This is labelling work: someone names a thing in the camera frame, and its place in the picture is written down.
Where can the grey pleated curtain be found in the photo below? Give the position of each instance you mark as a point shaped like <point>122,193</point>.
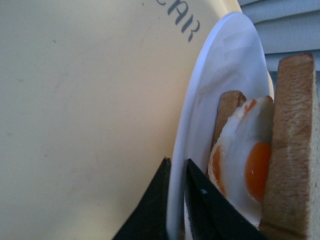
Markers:
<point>285,28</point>

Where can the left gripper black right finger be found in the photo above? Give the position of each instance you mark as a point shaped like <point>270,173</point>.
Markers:
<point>211,216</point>

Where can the bread slice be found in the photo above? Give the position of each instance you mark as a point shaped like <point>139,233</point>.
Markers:
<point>291,205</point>
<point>228,103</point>

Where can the fried egg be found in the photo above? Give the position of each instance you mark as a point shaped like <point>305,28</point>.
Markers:
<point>239,160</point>

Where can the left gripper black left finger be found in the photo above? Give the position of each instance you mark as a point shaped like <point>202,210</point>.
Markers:
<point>148,220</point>

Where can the white round plate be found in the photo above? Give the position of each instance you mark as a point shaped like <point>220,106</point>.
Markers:
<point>231,58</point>

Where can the yellow bear tray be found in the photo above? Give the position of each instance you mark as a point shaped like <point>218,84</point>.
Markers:
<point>91,93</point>

